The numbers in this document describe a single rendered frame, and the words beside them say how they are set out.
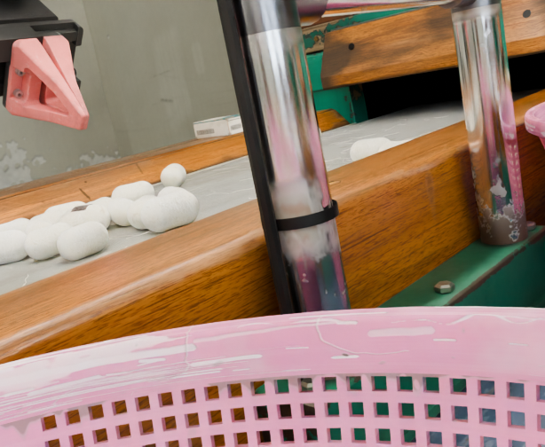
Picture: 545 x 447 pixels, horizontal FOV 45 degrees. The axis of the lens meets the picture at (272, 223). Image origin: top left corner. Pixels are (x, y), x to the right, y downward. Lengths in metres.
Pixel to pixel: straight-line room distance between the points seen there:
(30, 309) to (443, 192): 0.21
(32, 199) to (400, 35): 0.43
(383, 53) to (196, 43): 1.59
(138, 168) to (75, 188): 0.07
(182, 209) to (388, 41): 0.45
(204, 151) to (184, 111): 1.74
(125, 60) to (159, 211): 2.32
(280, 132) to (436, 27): 0.56
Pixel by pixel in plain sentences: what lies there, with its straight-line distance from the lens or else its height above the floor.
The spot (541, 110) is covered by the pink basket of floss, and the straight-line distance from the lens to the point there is 0.42.
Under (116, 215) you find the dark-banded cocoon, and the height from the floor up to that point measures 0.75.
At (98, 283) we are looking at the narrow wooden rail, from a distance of 0.21.
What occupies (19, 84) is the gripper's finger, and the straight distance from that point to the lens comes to 0.59.
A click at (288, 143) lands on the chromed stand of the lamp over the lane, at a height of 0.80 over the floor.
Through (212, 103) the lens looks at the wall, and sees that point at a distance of 2.31.
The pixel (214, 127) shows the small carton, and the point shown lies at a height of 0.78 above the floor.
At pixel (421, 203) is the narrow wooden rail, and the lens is 0.31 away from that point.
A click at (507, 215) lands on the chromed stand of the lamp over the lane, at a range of 0.34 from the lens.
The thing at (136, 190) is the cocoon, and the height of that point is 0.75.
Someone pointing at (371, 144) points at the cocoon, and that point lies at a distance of 0.49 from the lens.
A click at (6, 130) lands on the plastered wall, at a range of 2.66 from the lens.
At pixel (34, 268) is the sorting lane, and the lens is 0.39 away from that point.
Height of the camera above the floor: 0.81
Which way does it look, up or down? 12 degrees down
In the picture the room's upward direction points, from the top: 11 degrees counter-clockwise
